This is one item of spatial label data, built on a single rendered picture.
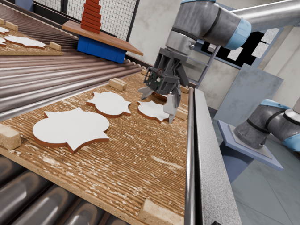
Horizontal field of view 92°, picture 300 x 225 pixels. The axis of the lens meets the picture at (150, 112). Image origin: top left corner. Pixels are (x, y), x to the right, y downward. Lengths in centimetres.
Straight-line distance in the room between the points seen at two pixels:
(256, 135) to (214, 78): 347
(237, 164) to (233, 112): 326
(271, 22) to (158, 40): 374
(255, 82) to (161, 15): 276
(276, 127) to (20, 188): 81
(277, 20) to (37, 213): 74
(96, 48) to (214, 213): 101
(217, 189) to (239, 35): 38
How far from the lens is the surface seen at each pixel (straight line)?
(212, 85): 429
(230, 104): 410
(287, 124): 77
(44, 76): 63
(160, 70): 41
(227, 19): 46
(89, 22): 125
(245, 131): 89
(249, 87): 423
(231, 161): 92
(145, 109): 48
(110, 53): 110
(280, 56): 448
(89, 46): 108
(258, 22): 65
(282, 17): 69
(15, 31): 110
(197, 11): 43
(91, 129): 33
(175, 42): 42
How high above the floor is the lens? 115
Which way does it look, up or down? 25 degrees down
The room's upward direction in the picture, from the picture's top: 23 degrees clockwise
